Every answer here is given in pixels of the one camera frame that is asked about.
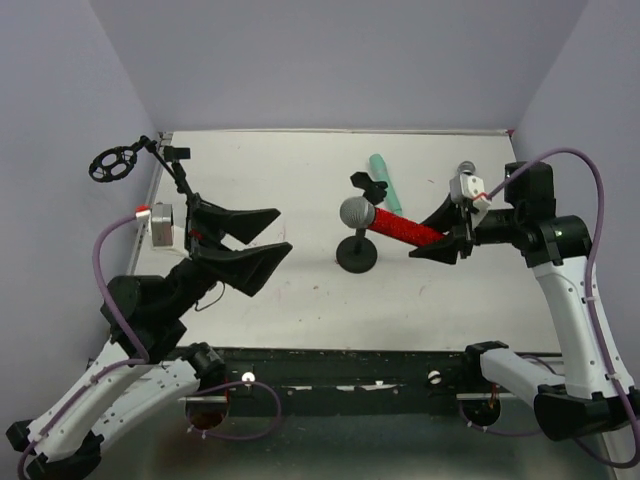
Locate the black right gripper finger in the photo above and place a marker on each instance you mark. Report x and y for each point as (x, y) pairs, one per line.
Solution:
(444, 218)
(445, 251)

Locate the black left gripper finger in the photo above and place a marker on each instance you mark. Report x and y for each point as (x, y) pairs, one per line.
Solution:
(244, 270)
(212, 224)

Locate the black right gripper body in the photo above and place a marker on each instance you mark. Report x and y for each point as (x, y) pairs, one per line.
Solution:
(464, 230)

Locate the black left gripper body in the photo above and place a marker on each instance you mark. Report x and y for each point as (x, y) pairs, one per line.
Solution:
(193, 234)

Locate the mint green microphone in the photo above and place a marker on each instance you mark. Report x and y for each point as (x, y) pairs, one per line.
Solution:
(378, 169)

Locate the short black round-base mic stand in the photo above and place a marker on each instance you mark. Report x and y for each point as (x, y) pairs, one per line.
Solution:
(357, 254)

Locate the red glitter microphone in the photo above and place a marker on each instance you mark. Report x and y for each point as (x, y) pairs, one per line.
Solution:
(390, 222)

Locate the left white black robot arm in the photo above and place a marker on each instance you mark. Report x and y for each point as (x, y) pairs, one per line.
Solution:
(137, 371)

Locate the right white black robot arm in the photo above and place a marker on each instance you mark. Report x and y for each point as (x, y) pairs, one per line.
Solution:
(595, 393)

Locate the tall black tripod mic stand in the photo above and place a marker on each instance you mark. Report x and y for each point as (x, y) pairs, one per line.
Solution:
(116, 163)

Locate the black microphone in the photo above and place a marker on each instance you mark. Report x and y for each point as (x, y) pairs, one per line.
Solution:
(466, 168)

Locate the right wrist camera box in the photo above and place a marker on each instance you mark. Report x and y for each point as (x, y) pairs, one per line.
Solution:
(468, 194)

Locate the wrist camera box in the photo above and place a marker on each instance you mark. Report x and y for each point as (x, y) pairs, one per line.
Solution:
(468, 194)
(158, 222)

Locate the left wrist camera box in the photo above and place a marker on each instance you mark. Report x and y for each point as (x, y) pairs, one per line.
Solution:
(158, 222)

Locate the black front mounting rail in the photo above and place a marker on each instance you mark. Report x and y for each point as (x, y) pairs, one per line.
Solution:
(328, 383)

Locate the aluminium frame rail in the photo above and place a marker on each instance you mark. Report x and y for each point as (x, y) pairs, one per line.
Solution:
(500, 395)

